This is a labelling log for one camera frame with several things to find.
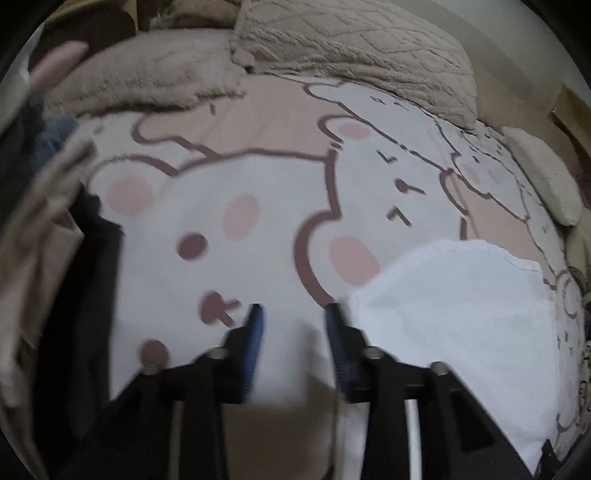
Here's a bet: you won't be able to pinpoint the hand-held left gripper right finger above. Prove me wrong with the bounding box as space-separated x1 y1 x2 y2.
323 302 536 480

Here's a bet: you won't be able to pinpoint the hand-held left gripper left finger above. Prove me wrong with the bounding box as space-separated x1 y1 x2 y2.
69 302 266 480

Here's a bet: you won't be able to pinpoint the white shirt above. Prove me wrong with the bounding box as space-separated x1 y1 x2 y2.
342 239 559 480

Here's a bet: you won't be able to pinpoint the bear print bedsheet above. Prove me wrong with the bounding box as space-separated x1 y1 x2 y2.
46 74 591 480

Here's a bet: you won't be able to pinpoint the black cloth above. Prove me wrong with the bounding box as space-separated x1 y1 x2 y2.
28 191 125 480

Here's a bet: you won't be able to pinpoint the beige folded cloth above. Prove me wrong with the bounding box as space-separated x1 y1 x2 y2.
0 138 100 480

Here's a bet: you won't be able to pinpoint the patterned cream blanket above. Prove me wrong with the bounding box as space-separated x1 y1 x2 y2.
542 265 591 462

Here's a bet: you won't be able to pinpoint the crumpled beige cloth pile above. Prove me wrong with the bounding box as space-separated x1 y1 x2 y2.
564 222 591 273

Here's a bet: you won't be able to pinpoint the small cream cushion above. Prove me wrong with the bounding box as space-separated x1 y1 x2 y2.
501 126 583 227

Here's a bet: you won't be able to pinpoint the blue denim jeans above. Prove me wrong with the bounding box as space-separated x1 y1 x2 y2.
28 113 79 160

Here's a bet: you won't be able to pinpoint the flat beige fluffy pillow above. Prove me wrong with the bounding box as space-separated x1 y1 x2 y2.
44 28 247 116

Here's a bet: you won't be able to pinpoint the large beige quilted pillow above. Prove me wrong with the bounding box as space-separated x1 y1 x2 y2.
229 0 478 132

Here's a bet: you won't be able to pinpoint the pink folded cloth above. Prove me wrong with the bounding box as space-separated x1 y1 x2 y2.
28 39 89 93

